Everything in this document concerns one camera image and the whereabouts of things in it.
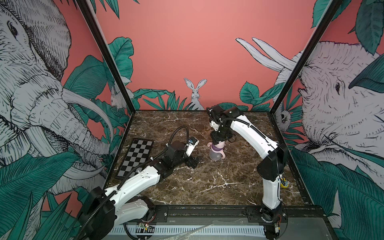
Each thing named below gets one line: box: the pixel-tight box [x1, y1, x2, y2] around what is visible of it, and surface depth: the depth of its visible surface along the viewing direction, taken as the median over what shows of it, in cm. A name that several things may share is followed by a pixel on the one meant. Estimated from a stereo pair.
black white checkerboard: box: [117, 139, 153, 178], surface depth 97 cm
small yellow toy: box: [280, 177, 289, 188], surface depth 86 cm
